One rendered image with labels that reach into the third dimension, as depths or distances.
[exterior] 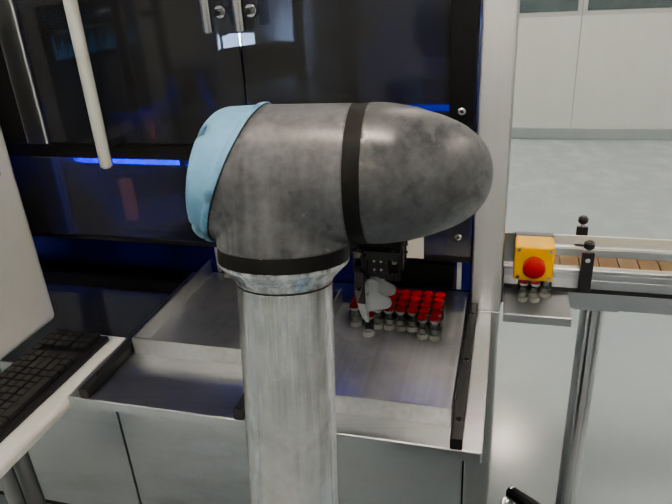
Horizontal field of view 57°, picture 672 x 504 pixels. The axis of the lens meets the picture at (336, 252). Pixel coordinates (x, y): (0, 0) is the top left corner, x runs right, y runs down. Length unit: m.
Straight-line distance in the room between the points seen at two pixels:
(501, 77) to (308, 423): 0.74
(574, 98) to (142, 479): 4.83
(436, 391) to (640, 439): 1.46
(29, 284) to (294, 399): 1.06
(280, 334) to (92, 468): 1.52
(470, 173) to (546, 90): 5.32
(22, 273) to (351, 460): 0.87
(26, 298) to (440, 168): 1.20
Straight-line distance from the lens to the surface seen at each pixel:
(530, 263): 1.20
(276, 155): 0.48
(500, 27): 1.11
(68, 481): 2.11
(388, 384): 1.07
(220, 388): 1.11
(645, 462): 2.36
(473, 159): 0.51
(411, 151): 0.47
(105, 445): 1.91
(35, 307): 1.57
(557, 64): 5.79
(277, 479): 0.60
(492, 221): 1.20
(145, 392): 1.14
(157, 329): 1.30
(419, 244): 1.23
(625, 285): 1.39
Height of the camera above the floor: 1.53
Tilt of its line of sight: 25 degrees down
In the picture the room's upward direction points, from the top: 4 degrees counter-clockwise
